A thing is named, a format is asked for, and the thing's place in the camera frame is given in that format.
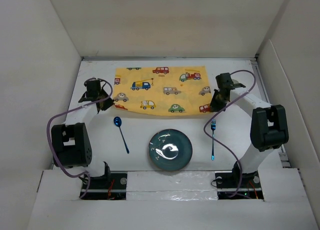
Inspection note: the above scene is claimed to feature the yellow car-print cloth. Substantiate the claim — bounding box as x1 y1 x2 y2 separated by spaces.
112 65 212 117

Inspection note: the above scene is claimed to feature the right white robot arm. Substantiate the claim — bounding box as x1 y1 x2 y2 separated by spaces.
209 73 289 187

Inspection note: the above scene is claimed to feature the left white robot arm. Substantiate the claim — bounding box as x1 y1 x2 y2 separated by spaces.
46 77 114 186

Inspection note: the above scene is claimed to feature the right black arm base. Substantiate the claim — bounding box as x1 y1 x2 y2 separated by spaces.
210 171 264 200

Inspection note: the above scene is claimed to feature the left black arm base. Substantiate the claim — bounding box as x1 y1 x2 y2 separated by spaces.
81 172 128 201

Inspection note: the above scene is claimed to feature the blue metal spoon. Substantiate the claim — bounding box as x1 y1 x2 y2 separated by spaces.
113 116 130 154

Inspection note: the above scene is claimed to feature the blue metal fork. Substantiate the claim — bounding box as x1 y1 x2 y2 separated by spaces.
210 119 216 161

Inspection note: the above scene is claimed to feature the dark teal ceramic plate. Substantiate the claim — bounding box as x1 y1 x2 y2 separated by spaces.
148 129 193 172

